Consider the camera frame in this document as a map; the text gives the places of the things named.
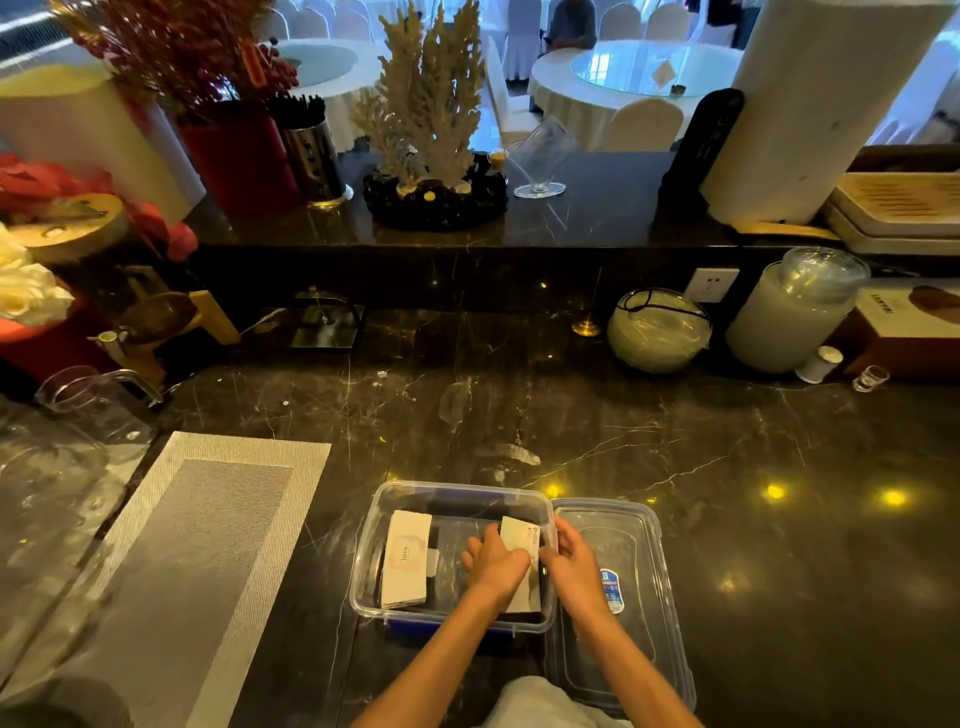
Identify sleeve of clear plastic cups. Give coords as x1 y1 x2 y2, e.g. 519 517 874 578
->
724 246 872 375

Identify white paper card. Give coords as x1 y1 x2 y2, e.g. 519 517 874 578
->
498 516 544 615

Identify person's right forearm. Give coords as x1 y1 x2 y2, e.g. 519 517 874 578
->
576 600 705 728

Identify white covered chair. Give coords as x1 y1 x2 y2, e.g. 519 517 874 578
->
483 36 543 147
600 97 685 153

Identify stack of beige trays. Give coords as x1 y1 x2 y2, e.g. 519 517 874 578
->
820 171 960 258

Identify small white cup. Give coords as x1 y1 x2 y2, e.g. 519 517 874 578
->
794 345 846 386

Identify white coral ornament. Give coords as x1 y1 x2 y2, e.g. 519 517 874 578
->
351 0 486 198

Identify black metal napkin holder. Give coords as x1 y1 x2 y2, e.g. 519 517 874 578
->
288 288 367 351

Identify clear glass pitcher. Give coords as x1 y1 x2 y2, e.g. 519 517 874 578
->
33 365 164 453

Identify wooden rack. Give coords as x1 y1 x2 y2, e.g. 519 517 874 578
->
88 262 242 384

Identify bundle of black chopsticks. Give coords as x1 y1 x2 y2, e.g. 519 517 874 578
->
265 91 328 132

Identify white rose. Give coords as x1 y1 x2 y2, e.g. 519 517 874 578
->
0 225 76 329

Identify person's left forearm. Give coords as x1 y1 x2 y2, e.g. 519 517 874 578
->
351 583 520 728

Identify round table with white cloth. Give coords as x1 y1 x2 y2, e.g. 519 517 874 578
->
527 39 745 151
271 37 391 153

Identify red berry bouquet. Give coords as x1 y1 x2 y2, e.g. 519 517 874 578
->
51 0 300 115

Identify brown and white cardboard box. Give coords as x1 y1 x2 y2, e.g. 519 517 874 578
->
838 278 960 378

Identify white wall socket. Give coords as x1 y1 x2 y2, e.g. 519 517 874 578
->
683 267 741 305

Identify clear plastic storage container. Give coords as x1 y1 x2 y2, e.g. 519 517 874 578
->
348 480 561 640

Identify red artificial flowers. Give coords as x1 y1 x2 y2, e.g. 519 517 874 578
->
0 152 200 264

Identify steel chopstick holder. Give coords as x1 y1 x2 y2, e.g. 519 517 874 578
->
280 116 355 210

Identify clear plastic container lid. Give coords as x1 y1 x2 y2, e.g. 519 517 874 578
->
543 498 699 715

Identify row of white covered chairs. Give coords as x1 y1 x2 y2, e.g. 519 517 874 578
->
255 0 549 82

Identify person's right hand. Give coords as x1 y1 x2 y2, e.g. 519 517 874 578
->
538 516 615 621

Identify person's light grey clothing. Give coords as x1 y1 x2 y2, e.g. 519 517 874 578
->
482 675 636 728

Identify round wooden slice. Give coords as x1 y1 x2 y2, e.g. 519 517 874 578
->
7 193 132 266

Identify person's left hand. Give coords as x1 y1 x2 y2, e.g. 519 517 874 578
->
460 522 532 610

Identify slanted clear glass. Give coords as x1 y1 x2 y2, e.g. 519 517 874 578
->
508 115 580 201

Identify white cylinder lamp shade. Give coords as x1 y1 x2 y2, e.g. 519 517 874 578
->
0 63 208 226

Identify grey woven placemat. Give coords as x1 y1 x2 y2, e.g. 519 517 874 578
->
0 431 333 728

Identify black upright stand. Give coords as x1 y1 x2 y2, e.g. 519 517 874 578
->
658 87 747 220

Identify black ornament base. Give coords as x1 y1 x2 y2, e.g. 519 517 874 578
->
361 153 510 233

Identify red vase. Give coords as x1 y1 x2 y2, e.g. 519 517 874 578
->
175 101 303 220

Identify large white cylinder column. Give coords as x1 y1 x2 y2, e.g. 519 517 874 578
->
699 0 960 228

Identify stack of white cards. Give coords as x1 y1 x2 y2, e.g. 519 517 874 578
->
379 510 435 611

